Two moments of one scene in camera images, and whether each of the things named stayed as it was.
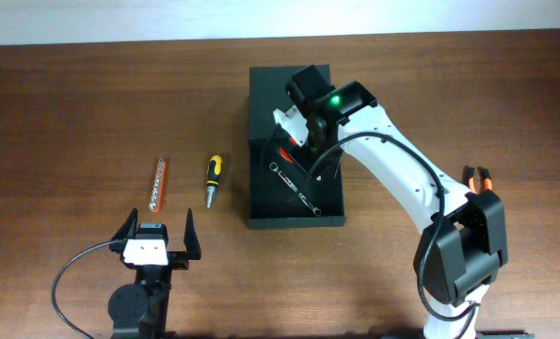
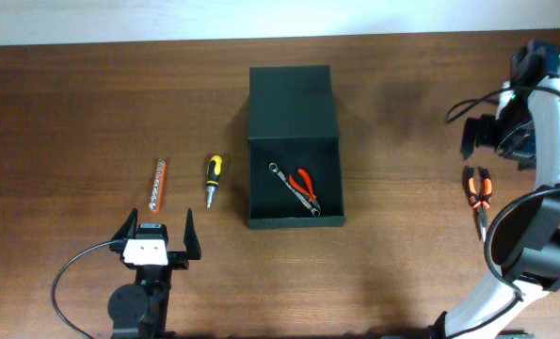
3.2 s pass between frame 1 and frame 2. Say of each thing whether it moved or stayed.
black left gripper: stayed
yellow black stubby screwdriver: stayed
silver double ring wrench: stayed
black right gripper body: moved
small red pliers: moved
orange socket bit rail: stayed
